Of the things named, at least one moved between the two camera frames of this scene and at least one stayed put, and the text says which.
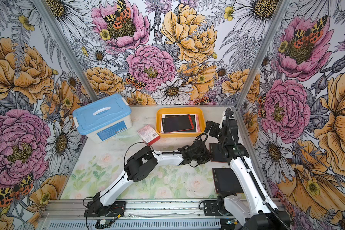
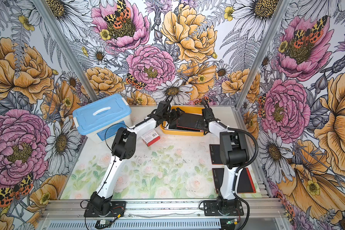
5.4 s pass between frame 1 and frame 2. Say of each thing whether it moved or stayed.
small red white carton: stayed
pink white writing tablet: moved
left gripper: moved
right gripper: moved
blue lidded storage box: stayed
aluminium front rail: stayed
